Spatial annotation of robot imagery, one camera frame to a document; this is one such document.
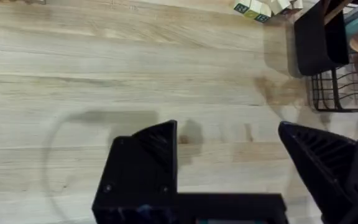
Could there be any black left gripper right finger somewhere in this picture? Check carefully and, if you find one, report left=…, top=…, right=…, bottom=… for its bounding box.
left=277, top=121, right=358, bottom=224

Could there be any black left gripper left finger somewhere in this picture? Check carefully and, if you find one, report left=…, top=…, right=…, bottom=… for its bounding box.
left=91, top=119, right=178, bottom=224

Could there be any wooden utensil handle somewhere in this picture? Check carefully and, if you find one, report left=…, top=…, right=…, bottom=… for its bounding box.
left=323, top=0, right=352, bottom=26

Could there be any heap of toy blocks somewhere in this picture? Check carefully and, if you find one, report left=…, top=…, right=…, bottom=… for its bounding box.
left=233, top=0, right=305, bottom=24

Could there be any black wire dish rack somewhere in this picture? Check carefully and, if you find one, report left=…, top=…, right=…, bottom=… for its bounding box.
left=310, top=53, right=358, bottom=113

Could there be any black cutlery holder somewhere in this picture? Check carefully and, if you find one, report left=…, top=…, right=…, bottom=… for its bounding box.
left=293, top=0, right=350, bottom=77

